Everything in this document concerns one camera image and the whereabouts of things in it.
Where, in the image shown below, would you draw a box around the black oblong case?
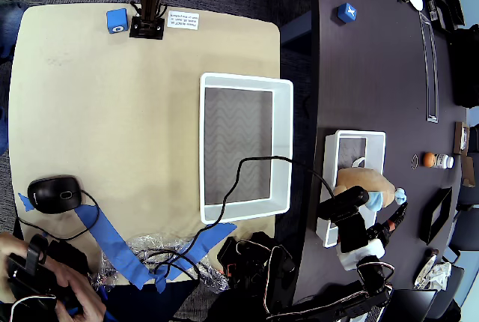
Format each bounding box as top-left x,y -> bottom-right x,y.
442,0 -> 466,27

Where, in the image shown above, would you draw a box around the white pill bottle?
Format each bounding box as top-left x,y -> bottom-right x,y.
433,153 -> 455,169

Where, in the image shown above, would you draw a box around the crumpled white paper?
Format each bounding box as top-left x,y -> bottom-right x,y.
426,261 -> 454,291

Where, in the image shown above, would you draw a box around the clear crumpled plastic wrap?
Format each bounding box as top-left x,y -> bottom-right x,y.
89,231 -> 229,295

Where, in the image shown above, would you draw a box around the black computer mouse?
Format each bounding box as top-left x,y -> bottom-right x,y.
28,174 -> 82,215

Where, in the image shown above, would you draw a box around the small blue tape piece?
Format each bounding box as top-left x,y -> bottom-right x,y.
17,191 -> 38,214

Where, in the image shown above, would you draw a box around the small brown cardboard box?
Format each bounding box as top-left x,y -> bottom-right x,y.
453,121 -> 471,157

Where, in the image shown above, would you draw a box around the black leader arm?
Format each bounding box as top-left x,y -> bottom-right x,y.
7,234 -> 91,322

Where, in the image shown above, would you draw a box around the person's right hand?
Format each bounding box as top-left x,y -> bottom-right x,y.
44,258 -> 109,322

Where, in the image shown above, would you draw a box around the wide blue tape strip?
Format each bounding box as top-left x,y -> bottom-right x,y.
153,222 -> 239,295

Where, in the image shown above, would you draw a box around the small white plastic bin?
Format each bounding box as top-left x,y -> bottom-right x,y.
315,130 -> 387,249

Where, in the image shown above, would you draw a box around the black mouse cable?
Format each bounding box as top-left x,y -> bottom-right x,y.
16,186 -> 102,243

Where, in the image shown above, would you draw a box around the black shallow tray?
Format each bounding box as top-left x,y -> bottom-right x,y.
418,186 -> 454,246

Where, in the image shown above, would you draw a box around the black webcam cable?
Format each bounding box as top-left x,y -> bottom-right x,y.
141,155 -> 336,285

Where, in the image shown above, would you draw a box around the large white plastic bin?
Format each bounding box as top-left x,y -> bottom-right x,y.
199,71 -> 294,225

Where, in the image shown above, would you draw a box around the grey table leg panel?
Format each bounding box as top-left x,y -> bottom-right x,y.
280,10 -> 314,48

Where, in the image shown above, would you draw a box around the person's left hand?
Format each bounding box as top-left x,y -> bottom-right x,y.
0,231 -> 29,263

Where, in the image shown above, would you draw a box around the black camera stand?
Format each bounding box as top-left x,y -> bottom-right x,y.
129,0 -> 177,40

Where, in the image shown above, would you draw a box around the black box with label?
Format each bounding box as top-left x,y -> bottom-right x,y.
424,0 -> 450,31

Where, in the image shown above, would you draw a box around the long blue tape strip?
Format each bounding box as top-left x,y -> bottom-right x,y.
73,204 -> 158,291

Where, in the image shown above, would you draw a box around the white printed paper label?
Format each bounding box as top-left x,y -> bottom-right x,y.
166,10 -> 200,31

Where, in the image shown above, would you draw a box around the blue cube with O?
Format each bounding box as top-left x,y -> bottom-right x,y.
106,7 -> 129,34

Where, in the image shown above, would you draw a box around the black webcam with mount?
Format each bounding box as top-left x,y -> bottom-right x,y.
317,185 -> 371,254

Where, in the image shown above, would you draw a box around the flat brown cardboard piece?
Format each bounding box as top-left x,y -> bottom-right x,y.
460,155 -> 476,188

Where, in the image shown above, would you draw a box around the tan plush toy blue feet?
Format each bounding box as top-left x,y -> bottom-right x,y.
332,156 -> 409,213

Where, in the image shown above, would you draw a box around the dark laptop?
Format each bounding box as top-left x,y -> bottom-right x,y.
388,288 -> 439,322

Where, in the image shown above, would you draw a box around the blue denim trouser leg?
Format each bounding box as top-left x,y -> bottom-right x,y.
0,106 -> 9,157
0,1 -> 24,63

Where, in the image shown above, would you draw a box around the foil plate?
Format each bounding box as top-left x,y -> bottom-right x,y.
413,249 -> 439,289

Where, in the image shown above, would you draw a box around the blue cube with X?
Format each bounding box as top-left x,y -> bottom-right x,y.
336,2 -> 358,25

